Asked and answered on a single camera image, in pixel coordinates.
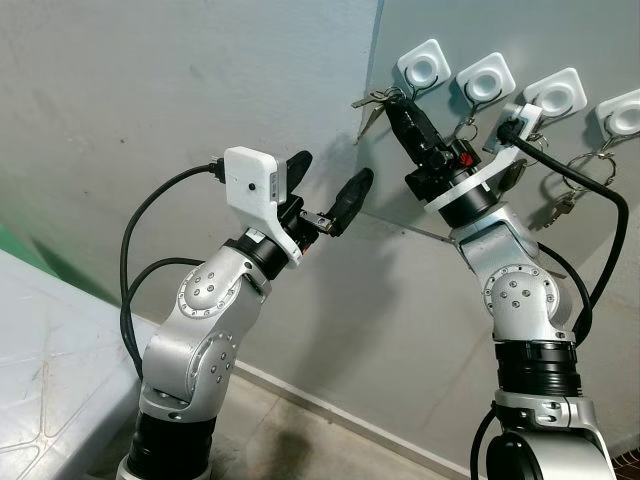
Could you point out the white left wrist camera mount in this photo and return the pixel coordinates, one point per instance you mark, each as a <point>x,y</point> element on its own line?
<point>250,178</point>

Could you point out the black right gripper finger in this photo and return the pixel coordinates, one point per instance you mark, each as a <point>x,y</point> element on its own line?
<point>408,135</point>
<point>422,130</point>

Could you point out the silver key bunch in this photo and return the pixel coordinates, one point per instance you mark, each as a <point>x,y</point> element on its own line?
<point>372,98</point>

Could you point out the white plastic table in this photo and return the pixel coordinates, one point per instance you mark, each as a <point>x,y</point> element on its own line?
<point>50,370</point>

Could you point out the white square wall hook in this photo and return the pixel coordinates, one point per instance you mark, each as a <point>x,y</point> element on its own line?
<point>620,115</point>
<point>555,93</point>
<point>487,80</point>
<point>423,65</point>

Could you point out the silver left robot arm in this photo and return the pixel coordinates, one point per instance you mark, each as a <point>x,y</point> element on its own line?
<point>200,320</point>

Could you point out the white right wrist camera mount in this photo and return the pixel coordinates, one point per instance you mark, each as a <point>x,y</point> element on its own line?
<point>527,125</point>

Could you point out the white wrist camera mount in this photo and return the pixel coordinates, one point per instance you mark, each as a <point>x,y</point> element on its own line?
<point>250,178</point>
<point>527,125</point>

